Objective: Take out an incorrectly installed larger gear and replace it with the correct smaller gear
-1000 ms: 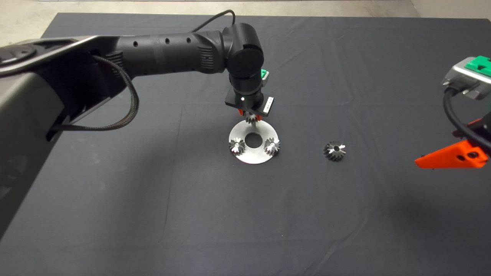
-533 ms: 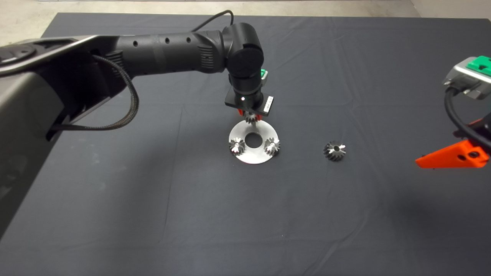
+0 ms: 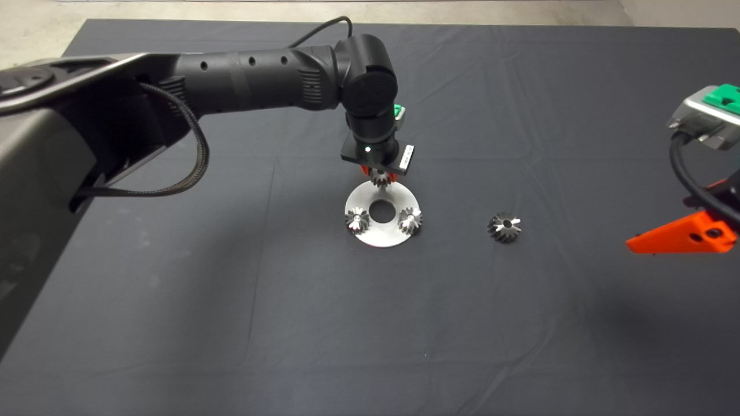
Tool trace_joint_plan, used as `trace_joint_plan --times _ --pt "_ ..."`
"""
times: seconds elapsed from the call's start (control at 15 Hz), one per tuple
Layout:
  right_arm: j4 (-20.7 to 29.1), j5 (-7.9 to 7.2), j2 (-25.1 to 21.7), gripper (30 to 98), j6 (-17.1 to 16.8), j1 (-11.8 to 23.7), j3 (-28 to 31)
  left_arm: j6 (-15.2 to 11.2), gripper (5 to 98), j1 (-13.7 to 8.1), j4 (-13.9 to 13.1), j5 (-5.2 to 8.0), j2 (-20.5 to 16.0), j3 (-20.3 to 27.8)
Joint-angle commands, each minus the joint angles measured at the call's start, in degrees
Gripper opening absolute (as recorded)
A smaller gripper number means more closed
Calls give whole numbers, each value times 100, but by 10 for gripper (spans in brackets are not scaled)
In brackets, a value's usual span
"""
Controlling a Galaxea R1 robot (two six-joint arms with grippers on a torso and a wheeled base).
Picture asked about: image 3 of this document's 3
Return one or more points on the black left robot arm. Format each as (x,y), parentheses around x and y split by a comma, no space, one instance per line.
(243,78)

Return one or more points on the small steel gear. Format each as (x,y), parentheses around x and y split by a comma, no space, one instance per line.
(357,222)
(380,180)
(410,222)

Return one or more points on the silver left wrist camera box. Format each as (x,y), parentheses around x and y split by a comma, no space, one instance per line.
(401,120)

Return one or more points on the large dark steel gear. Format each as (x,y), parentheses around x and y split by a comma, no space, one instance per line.
(500,231)

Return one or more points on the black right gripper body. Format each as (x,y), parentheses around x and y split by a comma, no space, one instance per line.
(735,190)

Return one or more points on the green right camera mount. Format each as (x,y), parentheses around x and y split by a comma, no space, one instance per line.
(725,97)

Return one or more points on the dark grey table cloth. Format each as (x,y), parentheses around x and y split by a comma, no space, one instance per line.
(370,335)

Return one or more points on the round metal plate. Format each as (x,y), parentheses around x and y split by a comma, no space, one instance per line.
(381,237)

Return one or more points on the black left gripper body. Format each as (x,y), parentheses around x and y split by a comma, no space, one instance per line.
(376,155)

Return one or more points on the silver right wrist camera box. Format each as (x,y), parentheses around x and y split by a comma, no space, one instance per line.
(694,118)

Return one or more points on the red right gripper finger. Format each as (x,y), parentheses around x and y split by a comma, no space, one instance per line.
(717,188)
(682,240)

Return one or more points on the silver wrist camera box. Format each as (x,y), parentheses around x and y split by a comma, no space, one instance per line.
(694,118)
(401,120)

